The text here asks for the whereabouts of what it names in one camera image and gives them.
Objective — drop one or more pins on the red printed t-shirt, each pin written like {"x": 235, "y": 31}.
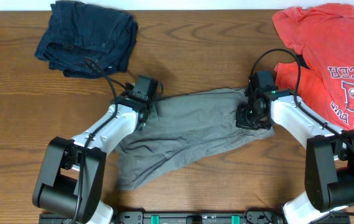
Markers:
{"x": 333, "y": 102}

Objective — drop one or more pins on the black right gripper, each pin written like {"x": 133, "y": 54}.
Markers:
{"x": 241, "y": 122}

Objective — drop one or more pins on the folded dark navy garment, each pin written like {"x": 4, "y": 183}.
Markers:
{"x": 77, "y": 30}

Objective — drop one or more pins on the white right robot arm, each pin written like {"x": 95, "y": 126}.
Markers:
{"x": 329, "y": 160}

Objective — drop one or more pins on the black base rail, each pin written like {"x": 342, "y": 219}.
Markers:
{"x": 250, "y": 217}

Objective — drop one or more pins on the grey shorts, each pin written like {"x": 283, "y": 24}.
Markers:
{"x": 181, "y": 130}

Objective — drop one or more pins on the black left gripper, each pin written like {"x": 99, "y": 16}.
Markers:
{"x": 149, "y": 106}

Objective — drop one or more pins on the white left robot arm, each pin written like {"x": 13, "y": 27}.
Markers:
{"x": 71, "y": 175}

